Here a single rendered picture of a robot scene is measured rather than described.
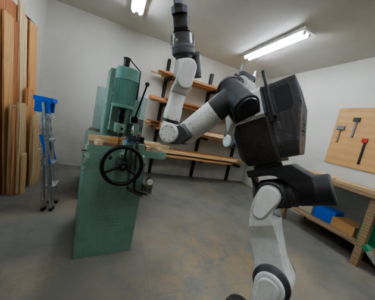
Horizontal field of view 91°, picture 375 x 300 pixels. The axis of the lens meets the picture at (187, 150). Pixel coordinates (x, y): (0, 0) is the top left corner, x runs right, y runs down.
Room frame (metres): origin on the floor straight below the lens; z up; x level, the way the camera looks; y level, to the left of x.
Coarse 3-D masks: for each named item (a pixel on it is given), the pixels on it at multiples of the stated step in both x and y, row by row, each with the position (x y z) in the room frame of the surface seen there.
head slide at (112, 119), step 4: (112, 108) 1.55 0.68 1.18; (116, 108) 1.56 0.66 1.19; (112, 112) 1.55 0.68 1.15; (116, 112) 1.57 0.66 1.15; (128, 112) 1.62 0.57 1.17; (112, 116) 1.55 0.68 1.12; (116, 116) 1.57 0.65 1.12; (112, 120) 1.56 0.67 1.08; (116, 120) 1.57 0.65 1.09; (124, 120) 1.61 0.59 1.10; (108, 124) 1.59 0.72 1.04; (112, 124) 1.56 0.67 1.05; (124, 124) 1.61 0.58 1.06; (108, 128) 1.56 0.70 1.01; (112, 128) 1.56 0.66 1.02
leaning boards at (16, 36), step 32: (0, 0) 1.92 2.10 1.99; (0, 32) 1.88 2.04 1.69; (32, 32) 2.49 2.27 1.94; (0, 64) 1.89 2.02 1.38; (32, 64) 2.52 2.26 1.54; (0, 96) 1.90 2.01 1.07; (32, 96) 2.40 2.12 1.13; (0, 128) 1.91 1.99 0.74; (32, 128) 2.21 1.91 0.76; (0, 160) 1.92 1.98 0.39; (32, 160) 2.22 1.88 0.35; (0, 192) 1.92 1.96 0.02
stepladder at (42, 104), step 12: (36, 96) 1.75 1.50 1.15; (36, 108) 1.74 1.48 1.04; (48, 108) 1.78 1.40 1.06; (48, 120) 1.92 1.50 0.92; (48, 132) 1.81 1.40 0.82; (48, 144) 1.80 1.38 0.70; (48, 156) 1.79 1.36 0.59; (48, 168) 1.78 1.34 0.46; (48, 180) 1.78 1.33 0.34; (48, 192) 1.78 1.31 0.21
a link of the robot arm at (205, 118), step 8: (208, 104) 0.68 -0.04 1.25; (200, 112) 0.69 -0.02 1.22; (208, 112) 0.67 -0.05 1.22; (192, 120) 0.69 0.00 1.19; (200, 120) 0.68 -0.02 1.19; (208, 120) 0.68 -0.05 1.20; (216, 120) 0.68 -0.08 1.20; (160, 128) 0.71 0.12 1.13; (168, 128) 0.70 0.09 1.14; (176, 128) 0.69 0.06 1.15; (184, 128) 0.69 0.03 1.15; (192, 128) 0.69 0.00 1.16; (200, 128) 0.69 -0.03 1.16; (208, 128) 0.70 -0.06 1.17; (160, 136) 0.70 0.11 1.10; (168, 136) 0.69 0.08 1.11; (176, 136) 0.69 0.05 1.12; (184, 136) 0.69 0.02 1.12; (192, 136) 0.70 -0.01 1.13; (200, 136) 0.72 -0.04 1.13; (176, 144) 0.69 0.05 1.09; (184, 144) 0.77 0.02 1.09
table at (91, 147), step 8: (88, 144) 1.26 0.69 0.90; (104, 144) 1.37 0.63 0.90; (112, 144) 1.45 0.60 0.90; (96, 152) 1.29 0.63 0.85; (104, 152) 1.31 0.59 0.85; (112, 152) 1.34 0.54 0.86; (120, 152) 1.34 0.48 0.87; (144, 152) 1.46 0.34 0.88; (152, 152) 1.50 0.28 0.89; (160, 152) 1.54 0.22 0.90; (144, 160) 1.37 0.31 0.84
